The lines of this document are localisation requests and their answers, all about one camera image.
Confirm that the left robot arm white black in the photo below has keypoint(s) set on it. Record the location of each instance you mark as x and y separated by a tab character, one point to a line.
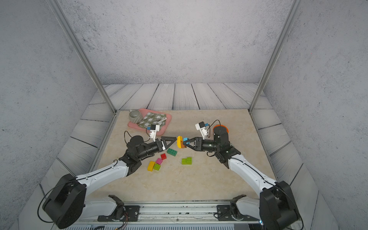
66	202

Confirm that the orange plastic bowl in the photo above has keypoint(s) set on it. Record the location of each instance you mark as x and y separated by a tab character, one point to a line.
219	128

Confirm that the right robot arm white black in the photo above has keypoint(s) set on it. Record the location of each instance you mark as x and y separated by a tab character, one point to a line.
275	207

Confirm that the green checkered cloth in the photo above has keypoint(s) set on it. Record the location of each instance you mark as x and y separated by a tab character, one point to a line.
153	119

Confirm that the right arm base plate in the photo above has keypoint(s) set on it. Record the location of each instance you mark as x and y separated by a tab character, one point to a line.
231	213

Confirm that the dark green long lego brick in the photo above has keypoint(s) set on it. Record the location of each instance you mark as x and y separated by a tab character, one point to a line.
172	152

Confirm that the yellow lego brick upper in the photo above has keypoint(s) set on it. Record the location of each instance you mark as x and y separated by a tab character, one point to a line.
151	166

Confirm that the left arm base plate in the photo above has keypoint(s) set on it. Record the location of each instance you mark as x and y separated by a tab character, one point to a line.
130	213

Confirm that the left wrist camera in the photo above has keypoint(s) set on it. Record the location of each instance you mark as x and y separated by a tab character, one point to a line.
152	131

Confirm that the right aluminium frame post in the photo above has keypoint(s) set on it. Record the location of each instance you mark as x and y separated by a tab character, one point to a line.
276	52

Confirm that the left aluminium frame post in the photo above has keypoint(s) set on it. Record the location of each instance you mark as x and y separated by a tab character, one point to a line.
62	20

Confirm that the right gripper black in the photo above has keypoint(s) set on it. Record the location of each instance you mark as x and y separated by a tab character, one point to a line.
199	144

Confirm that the lime small lego brick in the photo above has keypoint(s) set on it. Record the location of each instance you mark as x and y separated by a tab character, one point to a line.
188	160

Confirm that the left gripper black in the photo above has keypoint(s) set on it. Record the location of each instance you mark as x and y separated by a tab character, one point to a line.
160	146

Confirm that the front aluminium rail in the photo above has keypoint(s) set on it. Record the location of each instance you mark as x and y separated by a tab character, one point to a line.
177	212

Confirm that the pink plastic tray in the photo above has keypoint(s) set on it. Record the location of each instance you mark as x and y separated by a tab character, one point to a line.
144	112

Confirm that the striped ceramic cup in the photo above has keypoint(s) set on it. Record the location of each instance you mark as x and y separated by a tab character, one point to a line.
135	116

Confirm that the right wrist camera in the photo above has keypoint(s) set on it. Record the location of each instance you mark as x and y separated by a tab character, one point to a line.
203	128

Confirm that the light green small lego brick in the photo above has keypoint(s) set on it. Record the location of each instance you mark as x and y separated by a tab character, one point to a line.
157	167

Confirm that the aluminium frame post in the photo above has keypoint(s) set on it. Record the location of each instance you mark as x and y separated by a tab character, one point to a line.
276	52
62	20

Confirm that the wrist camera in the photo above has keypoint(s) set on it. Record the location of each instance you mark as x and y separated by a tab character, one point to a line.
152	131
203	128

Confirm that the pink small lego brick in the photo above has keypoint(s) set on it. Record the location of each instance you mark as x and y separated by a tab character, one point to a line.
159	161

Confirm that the yellow long lego brick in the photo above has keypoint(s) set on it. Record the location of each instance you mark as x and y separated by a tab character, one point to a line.
179	141

